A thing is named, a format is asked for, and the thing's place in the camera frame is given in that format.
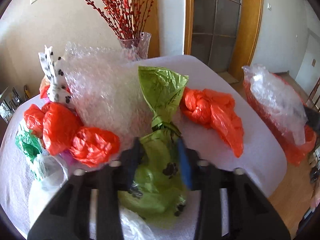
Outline dark green plastic bag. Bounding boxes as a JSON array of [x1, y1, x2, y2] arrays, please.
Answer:
[[15, 130, 42, 162]]

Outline light green paw-print bag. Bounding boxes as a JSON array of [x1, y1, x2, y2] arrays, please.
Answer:
[[118, 66, 189, 223]]

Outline clear plastic bag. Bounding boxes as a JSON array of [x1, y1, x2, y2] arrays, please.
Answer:
[[241, 64, 308, 145]]

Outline red plastic trash basket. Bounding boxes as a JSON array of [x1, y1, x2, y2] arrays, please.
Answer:
[[242, 65, 318, 168]]

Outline magenta plastic bag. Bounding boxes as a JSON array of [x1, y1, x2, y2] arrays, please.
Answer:
[[60, 150, 76, 166]]

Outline orange plastic bag left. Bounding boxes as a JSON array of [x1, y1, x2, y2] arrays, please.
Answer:
[[23, 102, 120, 167]]

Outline orange plastic bag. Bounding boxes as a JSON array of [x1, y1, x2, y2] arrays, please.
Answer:
[[180, 87, 244, 158], [23, 102, 120, 167]]

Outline orange plastic bag right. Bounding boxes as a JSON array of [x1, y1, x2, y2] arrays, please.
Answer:
[[180, 87, 244, 158]]

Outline large bubble wrap sheet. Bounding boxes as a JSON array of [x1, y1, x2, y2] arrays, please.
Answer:
[[61, 42, 152, 145]]

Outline white black-spotted bag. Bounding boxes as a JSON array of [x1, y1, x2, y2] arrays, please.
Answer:
[[38, 46, 74, 108]]

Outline clear glass vase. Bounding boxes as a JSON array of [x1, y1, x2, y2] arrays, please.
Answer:
[[118, 32, 151, 61]]

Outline red berry branches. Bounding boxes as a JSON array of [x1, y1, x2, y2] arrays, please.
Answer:
[[84, 0, 155, 40]]

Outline glass panel door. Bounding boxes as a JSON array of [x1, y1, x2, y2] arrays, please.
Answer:
[[190, 0, 242, 73]]

